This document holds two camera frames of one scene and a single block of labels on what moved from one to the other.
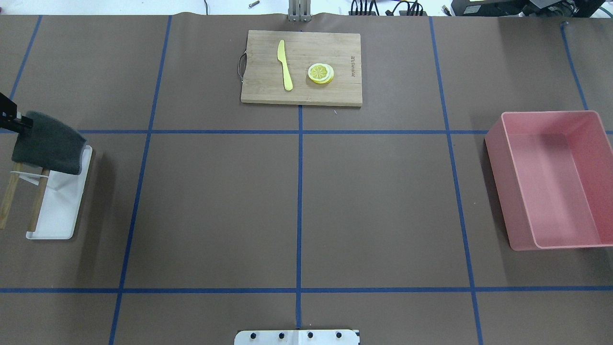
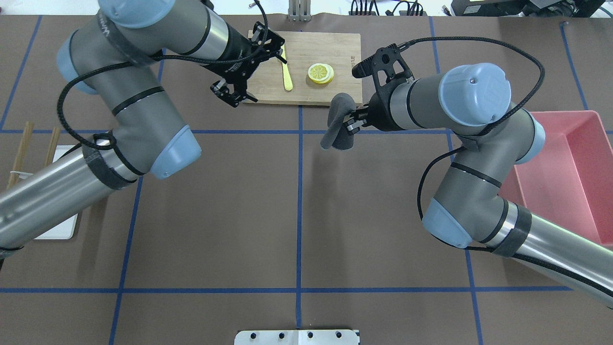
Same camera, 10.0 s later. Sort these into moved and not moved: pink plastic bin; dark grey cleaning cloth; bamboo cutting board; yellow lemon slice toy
Moved: dark grey cleaning cloth
Not moved: yellow lemon slice toy; bamboo cutting board; pink plastic bin
